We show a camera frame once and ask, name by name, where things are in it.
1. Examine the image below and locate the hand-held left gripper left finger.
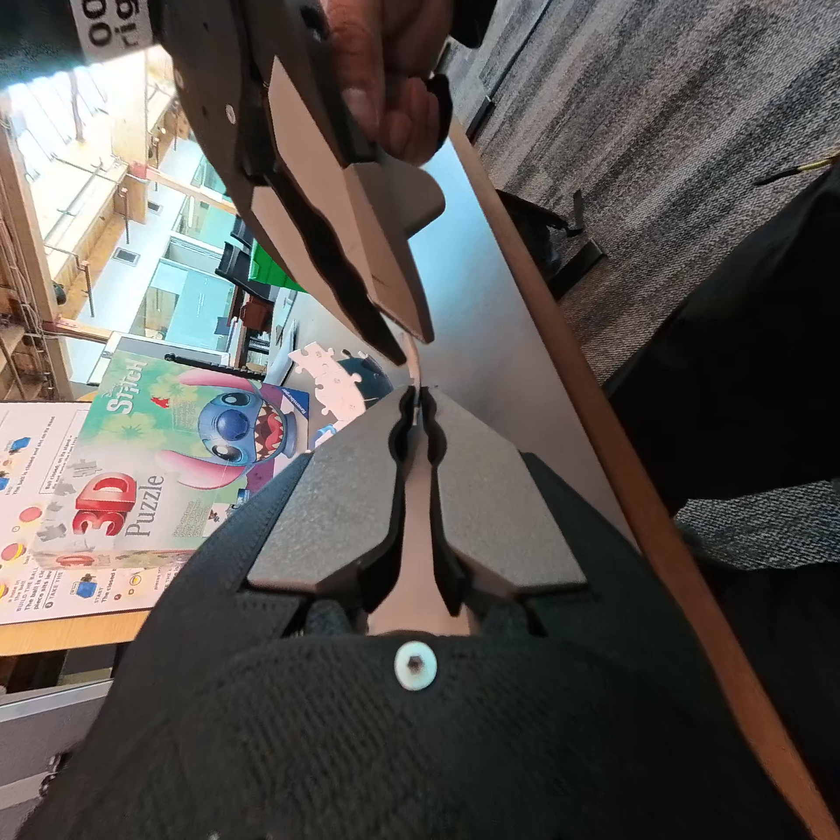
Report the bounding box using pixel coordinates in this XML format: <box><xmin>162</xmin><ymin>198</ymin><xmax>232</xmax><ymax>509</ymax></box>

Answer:
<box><xmin>247</xmin><ymin>386</ymin><xmax>417</xmax><ymax>616</ymax></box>

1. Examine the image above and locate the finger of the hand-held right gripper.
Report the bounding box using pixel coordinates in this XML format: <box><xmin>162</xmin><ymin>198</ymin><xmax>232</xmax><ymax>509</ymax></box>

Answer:
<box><xmin>264</xmin><ymin>54</ymin><xmax>437</xmax><ymax>345</ymax></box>
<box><xmin>249</xmin><ymin>184</ymin><xmax>409</xmax><ymax>367</ymax></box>

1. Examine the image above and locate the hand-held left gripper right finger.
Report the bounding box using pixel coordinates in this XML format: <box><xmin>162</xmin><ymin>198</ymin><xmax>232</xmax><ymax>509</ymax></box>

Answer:
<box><xmin>420</xmin><ymin>386</ymin><xmax>588</xmax><ymax>618</ymax></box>

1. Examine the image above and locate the partly built white puzzle ball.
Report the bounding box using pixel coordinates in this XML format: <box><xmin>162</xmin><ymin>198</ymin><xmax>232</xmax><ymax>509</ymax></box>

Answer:
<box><xmin>289</xmin><ymin>348</ymin><xmax>395</xmax><ymax>421</ymax></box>

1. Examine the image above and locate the cartoon puzzle box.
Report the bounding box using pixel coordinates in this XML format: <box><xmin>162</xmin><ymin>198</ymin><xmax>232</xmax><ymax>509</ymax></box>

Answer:
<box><xmin>29</xmin><ymin>351</ymin><xmax>309</xmax><ymax>572</ymax></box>

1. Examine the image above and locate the person's right hand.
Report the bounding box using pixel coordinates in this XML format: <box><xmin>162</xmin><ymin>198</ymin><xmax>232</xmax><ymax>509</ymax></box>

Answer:
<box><xmin>323</xmin><ymin>0</ymin><xmax>460</xmax><ymax>166</ymax></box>

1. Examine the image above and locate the green board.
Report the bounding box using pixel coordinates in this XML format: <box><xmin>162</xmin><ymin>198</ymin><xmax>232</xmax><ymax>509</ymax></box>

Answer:
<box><xmin>249</xmin><ymin>239</ymin><xmax>308</xmax><ymax>294</ymax></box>

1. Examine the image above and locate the black office chair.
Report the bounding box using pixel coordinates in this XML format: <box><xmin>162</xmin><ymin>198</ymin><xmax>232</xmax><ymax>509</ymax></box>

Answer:
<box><xmin>495</xmin><ymin>187</ymin><xmax>608</xmax><ymax>299</ymax></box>

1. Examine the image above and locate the round wooden table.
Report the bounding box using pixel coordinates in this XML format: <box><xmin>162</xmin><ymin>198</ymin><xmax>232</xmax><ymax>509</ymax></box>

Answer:
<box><xmin>0</xmin><ymin>610</ymin><xmax>152</xmax><ymax>657</ymax></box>

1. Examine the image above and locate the printed instruction sheet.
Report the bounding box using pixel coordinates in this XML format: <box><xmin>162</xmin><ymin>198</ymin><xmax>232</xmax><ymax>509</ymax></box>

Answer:
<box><xmin>0</xmin><ymin>402</ymin><xmax>198</xmax><ymax>624</ymax></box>

